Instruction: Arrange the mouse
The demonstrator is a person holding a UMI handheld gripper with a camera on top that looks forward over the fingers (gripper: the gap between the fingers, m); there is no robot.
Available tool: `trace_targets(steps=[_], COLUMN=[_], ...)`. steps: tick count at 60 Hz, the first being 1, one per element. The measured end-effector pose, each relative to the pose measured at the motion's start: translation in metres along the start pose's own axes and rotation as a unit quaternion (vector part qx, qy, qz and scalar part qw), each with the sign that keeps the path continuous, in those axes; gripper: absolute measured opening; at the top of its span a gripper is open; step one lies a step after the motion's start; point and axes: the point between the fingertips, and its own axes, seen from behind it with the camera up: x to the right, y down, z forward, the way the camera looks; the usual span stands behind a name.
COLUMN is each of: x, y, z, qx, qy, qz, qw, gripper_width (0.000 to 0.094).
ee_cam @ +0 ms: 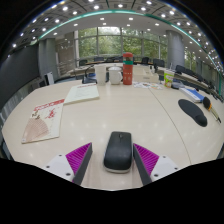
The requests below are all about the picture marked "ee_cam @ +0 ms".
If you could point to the plain white paper cup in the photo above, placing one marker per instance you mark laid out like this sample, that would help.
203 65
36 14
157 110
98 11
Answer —
100 76

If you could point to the colourful printed leaflet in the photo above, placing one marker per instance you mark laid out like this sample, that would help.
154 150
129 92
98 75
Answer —
146 85

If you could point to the red and white fan booklet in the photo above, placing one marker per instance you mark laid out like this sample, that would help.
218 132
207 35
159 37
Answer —
43 123

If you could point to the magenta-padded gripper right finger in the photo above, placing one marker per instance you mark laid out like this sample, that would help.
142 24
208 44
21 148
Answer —
146 160

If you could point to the red bottle with green band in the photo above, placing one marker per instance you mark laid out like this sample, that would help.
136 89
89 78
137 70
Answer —
127 71

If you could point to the black desk microphone console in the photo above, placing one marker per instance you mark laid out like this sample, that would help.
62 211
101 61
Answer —
178 85

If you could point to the black computer mouse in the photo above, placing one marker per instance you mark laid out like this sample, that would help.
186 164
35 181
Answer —
118 153

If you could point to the black mouse pad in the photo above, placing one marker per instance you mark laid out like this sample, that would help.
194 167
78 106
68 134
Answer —
191 110

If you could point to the white lidded mug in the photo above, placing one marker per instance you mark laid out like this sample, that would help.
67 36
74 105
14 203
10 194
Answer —
115 76

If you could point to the dark office chairs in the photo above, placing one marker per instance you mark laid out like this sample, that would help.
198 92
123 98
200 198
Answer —
158 62

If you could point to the white cardboard box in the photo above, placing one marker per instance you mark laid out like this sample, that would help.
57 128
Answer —
145 75

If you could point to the white paper document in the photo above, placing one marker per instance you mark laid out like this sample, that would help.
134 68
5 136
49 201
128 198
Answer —
81 93

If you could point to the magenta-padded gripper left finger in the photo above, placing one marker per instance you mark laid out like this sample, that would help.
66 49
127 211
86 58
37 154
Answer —
77 159

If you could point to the green printed paper cup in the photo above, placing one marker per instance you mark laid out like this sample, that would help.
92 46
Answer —
168 79

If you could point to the ceiling lights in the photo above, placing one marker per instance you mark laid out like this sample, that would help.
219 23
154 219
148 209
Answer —
96 7

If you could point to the blue and white book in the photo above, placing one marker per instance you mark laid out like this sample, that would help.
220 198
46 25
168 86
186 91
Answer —
192 94

